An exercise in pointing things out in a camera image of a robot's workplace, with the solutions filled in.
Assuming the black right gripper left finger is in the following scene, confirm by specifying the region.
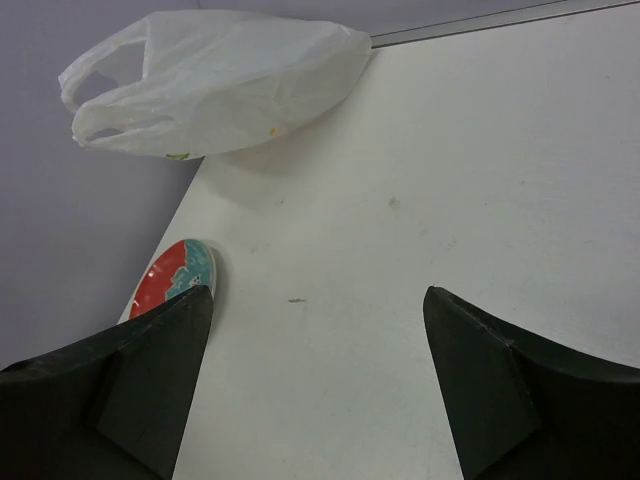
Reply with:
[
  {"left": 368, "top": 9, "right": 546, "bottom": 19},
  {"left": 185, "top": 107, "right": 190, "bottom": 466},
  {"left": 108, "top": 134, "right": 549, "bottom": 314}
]
[{"left": 1, "top": 286, "right": 213, "bottom": 479}]

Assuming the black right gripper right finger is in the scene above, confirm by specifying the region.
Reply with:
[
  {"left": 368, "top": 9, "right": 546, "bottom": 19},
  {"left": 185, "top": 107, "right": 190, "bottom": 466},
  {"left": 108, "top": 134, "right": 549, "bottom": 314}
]
[{"left": 423, "top": 287, "right": 639, "bottom": 479}]

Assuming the white printed plastic bag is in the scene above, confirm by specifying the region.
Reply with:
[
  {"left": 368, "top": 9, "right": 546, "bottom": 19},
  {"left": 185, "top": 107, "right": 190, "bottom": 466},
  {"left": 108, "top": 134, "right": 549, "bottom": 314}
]
[{"left": 58, "top": 9, "right": 372, "bottom": 161}]

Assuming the teal and red plate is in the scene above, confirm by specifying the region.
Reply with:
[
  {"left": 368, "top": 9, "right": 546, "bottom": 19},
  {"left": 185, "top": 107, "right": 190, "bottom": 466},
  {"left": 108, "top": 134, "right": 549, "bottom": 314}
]
[{"left": 128, "top": 239, "right": 217, "bottom": 319}]

